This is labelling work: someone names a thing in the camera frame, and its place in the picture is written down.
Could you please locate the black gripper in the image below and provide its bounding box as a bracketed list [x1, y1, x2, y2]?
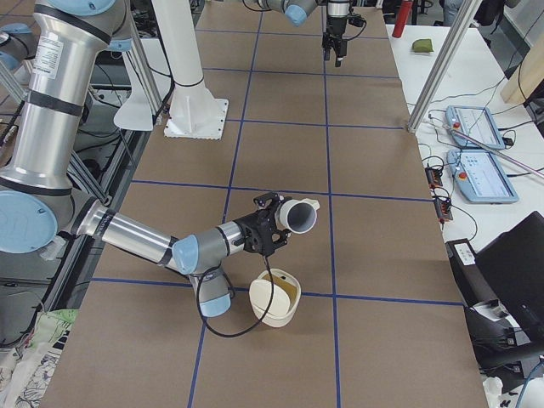
[234, 192, 291, 256]
[322, 12, 366, 67]

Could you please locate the white HOME mug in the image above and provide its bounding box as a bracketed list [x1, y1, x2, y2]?
[276, 198, 320, 234]

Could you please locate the cream swing-lid bin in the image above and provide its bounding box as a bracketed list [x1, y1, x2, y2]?
[249, 268, 302, 328]

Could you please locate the red bottle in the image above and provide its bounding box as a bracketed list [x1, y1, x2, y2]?
[392, 0, 413, 38]

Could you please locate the green bean bag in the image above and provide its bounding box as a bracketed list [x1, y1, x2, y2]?
[411, 38, 434, 54]

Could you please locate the upper teach pendant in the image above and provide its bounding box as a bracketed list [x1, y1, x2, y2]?
[445, 105, 505, 150]

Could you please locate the teach pendant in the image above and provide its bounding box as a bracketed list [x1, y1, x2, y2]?
[446, 149, 519, 204]
[445, 105, 505, 150]

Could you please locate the upper black relay module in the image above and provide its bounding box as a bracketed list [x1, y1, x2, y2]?
[425, 167, 443, 189]

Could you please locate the black relay module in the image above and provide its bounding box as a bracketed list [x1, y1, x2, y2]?
[425, 167, 443, 189]
[433, 195, 453, 224]

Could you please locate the lower black relay module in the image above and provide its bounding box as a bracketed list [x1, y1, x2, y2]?
[433, 195, 453, 224]

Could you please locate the lower teach pendant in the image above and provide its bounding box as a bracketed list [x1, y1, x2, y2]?
[446, 149, 519, 204]

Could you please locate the wooden board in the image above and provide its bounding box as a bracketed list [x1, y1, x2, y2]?
[501, 35, 543, 104]

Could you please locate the black label printer box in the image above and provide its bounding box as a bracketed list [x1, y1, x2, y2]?
[445, 239, 479, 307]

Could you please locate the metal grabber stick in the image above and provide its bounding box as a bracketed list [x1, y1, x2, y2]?
[442, 123, 543, 179]

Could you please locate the patterned cloth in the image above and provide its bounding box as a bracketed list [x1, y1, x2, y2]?
[1, 309, 78, 407]

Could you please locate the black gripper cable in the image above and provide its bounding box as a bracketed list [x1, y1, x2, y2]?
[195, 252, 275, 339]

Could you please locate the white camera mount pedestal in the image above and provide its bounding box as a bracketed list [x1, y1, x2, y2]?
[152, 0, 229, 139]

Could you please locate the aluminium frame post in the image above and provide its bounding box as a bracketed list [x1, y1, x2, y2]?
[406, 0, 482, 133]

